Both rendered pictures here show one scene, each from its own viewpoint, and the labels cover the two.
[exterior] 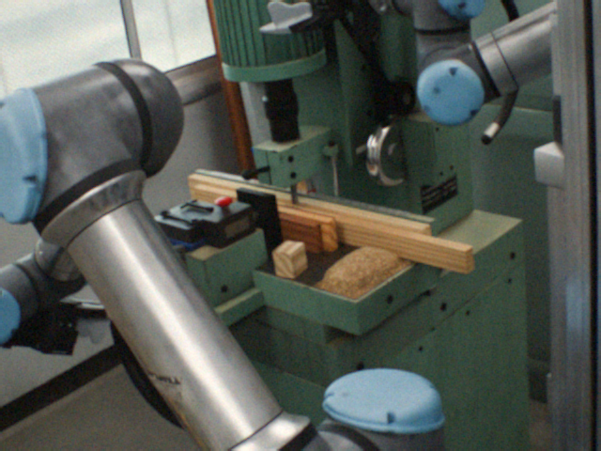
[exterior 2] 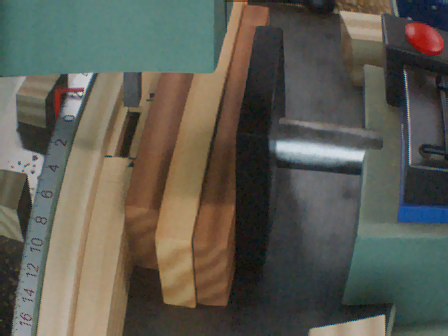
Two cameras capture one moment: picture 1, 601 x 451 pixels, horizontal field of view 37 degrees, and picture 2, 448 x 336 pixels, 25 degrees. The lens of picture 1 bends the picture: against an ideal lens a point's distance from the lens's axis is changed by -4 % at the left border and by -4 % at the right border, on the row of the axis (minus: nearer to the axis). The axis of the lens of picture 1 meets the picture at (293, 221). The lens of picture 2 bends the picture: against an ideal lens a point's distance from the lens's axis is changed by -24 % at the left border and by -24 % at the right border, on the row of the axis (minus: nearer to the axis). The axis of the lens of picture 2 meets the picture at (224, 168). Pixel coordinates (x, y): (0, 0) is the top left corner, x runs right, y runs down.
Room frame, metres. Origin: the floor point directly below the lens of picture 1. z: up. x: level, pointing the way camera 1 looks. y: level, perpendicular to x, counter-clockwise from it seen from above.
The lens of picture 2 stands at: (1.82, 0.40, 1.37)
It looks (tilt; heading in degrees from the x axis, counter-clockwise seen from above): 44 degrees down; 231
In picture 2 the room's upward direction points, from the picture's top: straight up
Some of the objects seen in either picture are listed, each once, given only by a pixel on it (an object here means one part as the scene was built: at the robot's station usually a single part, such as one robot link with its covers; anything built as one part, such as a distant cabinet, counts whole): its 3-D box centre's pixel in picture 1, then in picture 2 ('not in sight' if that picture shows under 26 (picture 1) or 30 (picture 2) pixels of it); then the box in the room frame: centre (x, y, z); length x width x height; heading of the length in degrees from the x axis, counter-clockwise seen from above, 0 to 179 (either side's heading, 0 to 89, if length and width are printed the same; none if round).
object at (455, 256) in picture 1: (316, 223); (151, 86); (1.52, -0.04, 0.92); 0.65 x 0.02 x 0.04; 43
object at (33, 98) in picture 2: not in sight; (41, 92); (1.52, -0.21, 0.82); 0.05 x 0.04 x 0.03; 31
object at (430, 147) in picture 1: (423, 145); not in sight; (1.56, -0.25, 1.02); 0.09 x 0.07 x 0.12; 43
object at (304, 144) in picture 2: (246, 221); (320, 146); (1.50, 0.08, 0.95); 0.09 x 0.07 x 0.09; 43
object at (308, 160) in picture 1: (298, 159); (104, 3); (1.56, -0.02, 1.03); 0.14 x 0.07 x 0.09; 133
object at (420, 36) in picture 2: (223, 201); (424, 38); (1.43, 0.11, 1.02); 0.03 x 0.03 x 0.01
